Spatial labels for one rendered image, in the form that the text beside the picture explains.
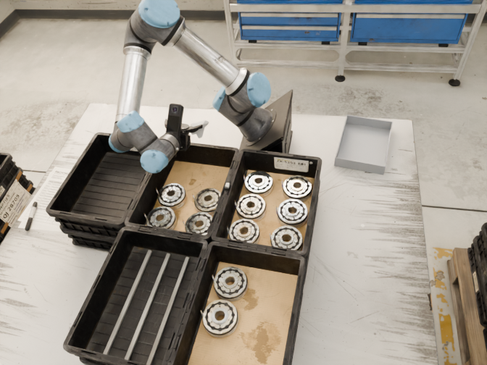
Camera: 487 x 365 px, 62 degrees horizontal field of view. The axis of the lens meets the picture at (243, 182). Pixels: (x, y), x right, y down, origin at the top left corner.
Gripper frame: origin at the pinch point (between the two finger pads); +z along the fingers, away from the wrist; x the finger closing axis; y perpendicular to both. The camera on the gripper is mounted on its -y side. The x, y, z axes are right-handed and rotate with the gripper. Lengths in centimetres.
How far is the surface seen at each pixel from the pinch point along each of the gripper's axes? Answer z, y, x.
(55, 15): 260, 24, -235
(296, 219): -23, 21, 46
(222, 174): -4.4, 19.3, 14.8
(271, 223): -23, 24, 38
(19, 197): 18, 69, -101
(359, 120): 43, 7, 65
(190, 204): -19.0, 25.8, 7.1
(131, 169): -6.0, 23.5, -21.9
